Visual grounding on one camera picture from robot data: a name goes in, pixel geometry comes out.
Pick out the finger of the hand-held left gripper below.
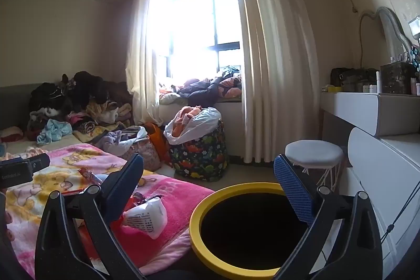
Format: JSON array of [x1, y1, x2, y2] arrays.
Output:
[[20, 153, 51, 171]]

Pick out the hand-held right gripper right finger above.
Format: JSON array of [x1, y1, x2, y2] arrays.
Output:
[[272, 154, 384, 280]]

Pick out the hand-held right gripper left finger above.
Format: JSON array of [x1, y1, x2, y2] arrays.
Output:
[[34, 154, 145, 280]]

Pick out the purple shiny wrapper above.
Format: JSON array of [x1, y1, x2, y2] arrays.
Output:
[[131, 191, 155, 205]]

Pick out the white foam fruit net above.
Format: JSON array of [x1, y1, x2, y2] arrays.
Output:
[[122, 196, 169, 239]]

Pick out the red snack wrapper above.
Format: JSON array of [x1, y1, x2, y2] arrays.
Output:
[[78, 168, 103, 185]]

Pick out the yellow-rimmed black trash bin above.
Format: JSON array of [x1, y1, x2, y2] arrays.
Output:
[[189, 182, 332, 278]]

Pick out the person's left hand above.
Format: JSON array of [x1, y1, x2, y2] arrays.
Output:
[[4, 210, 15, 243]]

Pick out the light blue cloth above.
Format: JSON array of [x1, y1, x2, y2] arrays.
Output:
[[37, 119, 73, 145]]

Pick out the red cloth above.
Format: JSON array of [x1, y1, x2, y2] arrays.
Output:
[[0, 126, 24, 143]]

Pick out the white round stool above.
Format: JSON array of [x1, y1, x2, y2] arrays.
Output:
[[285, 140, 344, 193]]

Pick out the pink floral bag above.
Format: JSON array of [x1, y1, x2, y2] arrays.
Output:
[[121, 136, 162, 172]]

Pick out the white and purple cloths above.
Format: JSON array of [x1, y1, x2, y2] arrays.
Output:
[[95, 126, 148, 156]]

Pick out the pink printed blanket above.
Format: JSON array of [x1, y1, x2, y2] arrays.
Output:
[[0, 143, 215, 280]]

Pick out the orange bag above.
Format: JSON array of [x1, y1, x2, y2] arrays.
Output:
[[144, 123, 169, 166]]

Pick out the grey bed headboard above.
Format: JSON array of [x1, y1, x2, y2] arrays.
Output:
[[0, 82, 45, 133]]

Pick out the pile of mixed clothes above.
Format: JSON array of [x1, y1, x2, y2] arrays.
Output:
[[28, 71, 133, 143]]

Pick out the dinosaur print storage bag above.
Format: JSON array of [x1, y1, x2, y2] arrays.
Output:
[[169, 123, 228, 182]]

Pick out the white rounded cabinet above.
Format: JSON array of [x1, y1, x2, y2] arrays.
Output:
[[341, 127, 420, 267]]

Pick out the white vanity desk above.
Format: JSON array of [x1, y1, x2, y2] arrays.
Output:
[[320, 91, 420, 137]]

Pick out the pink orange clothes bundle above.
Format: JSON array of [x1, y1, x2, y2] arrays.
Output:
[[172, 105, 202, 136]]

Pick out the white plastic bag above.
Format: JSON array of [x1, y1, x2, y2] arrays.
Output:
[[164, 106, 222, 146]]

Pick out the dark bag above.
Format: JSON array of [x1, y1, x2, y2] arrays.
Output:
[[330, 67, 379, 93]]

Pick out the pile of dark jackets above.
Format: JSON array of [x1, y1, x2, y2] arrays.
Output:
[[160, 65, 244, 105]]

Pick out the wide cream curtain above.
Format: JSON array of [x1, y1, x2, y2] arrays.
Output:
[[227, 0, 323, 166]]

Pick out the narrow cream curtain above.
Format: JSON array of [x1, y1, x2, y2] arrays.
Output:
[[125, 0, 162, 128]]

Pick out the dark patterned box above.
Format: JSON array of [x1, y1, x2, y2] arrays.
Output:
[[381, 62, 416, 95]]

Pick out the window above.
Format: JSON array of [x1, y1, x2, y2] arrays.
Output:
[[154, 0, 244, 79]]

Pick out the black cable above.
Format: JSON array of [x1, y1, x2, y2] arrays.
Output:
[[380, 182, 420, 245]]

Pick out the grey hose loop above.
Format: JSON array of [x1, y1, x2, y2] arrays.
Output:
[[359, 8, 383, 71]]

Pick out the wavy frame mirror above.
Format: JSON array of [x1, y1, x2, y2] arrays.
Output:
[[374, 6, 413, 62]]

